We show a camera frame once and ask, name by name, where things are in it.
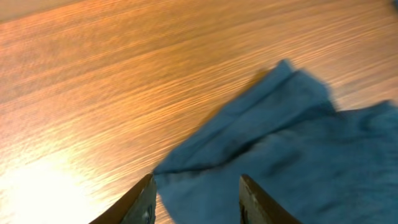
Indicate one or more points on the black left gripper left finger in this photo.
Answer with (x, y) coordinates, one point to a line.
(136, 206)

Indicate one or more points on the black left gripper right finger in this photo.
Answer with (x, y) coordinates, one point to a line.
(258, 207)

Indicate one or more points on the blue denim shorts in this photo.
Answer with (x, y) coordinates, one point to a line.
(322, 165)

